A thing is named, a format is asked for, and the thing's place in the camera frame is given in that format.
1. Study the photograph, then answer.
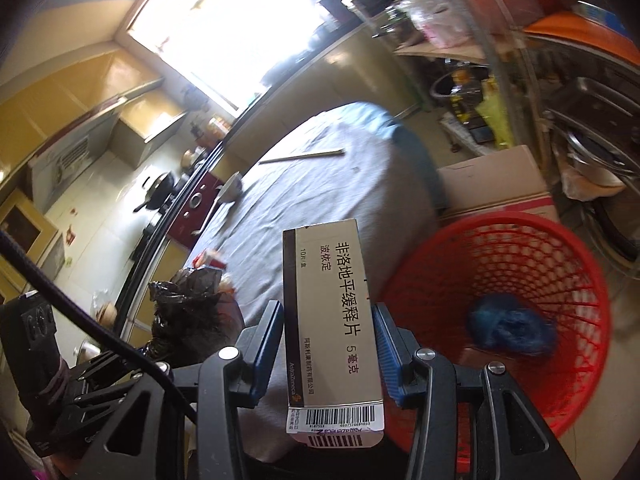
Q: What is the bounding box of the black plastic trash bag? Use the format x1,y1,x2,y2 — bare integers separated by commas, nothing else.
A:
142,266,245,368

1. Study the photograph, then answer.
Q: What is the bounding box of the grey medicine box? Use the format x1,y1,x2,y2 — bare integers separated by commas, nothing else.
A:
282,219,385,450

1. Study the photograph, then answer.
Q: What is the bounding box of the blue bag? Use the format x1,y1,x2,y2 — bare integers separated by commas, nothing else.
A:
466,294,558,356

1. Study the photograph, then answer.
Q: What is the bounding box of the red plastic mesh basket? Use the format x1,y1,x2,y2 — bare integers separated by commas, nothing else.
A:
372,212,611,479

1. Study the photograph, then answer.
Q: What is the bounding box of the dark red built-in oven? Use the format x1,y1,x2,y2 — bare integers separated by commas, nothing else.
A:
168,172,224,249

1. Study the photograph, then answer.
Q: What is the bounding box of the white ceramic bowl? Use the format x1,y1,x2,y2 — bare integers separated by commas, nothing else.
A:
217,171,243,204

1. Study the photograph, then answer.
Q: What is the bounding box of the black wok with lid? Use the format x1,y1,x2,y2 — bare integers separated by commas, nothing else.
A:
134,171,176,212

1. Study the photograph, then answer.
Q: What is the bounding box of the grey tablecloth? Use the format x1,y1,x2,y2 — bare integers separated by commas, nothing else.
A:
193,103,446,463

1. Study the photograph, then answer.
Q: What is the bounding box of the cardboard box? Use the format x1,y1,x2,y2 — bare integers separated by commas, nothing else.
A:
439,145,559,226

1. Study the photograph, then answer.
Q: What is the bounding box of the long wooden stick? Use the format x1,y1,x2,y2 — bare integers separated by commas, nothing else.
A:
258,148,346,165

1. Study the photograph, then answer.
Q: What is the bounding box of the range hood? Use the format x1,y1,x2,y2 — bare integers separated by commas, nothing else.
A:
27,106,120,214

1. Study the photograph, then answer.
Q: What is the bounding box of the metal storage shelf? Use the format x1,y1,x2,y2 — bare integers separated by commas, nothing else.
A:
343,0,639,279

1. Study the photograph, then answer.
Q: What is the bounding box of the pink plastic bag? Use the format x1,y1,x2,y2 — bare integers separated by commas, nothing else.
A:
400,0,471,49

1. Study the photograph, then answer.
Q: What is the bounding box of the black cable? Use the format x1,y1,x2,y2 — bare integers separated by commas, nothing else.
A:
0,228,199,426

